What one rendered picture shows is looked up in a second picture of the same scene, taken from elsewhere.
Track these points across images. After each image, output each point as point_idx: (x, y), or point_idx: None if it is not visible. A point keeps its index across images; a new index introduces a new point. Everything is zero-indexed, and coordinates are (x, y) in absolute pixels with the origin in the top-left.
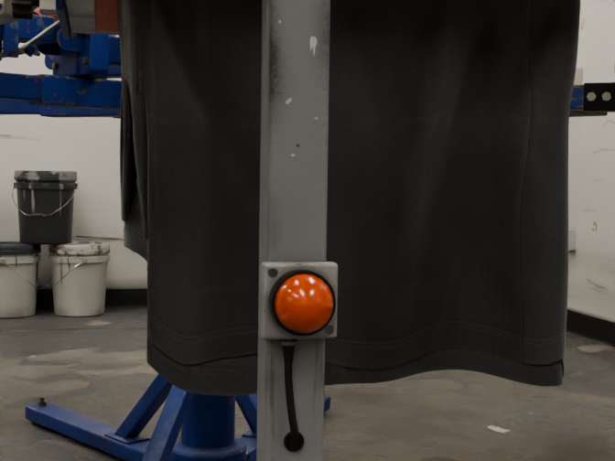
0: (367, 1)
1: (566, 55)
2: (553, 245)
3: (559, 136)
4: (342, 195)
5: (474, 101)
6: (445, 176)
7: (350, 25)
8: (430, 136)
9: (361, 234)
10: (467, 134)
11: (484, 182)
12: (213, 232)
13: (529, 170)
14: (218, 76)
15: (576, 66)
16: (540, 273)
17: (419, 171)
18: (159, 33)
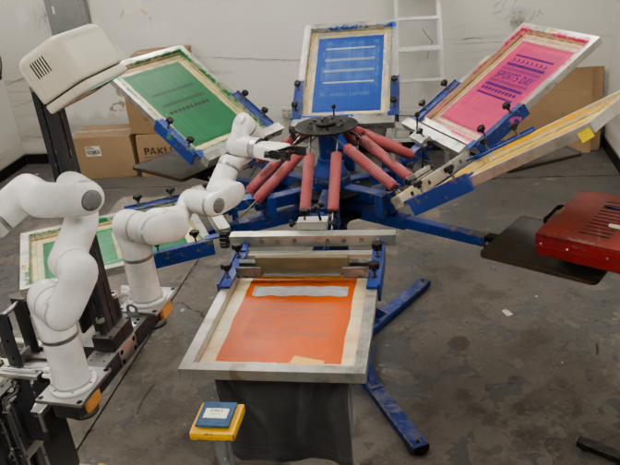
0: None
1: (342, 389)
2: (344, 435)
3: (343, 408)
4: (279, 420)
5: (316, 397)
6: (310, 414)
7: (274, 382)
8: (303, 407)
9: (286, 428)
10: (315, 404)
11: (323, 416)
12: (245, 425)
13: (335, 416)
14: (240, 392)
15: (348, 389)
16: (341, 441)
17: (301, 414)
18: (221, 384)
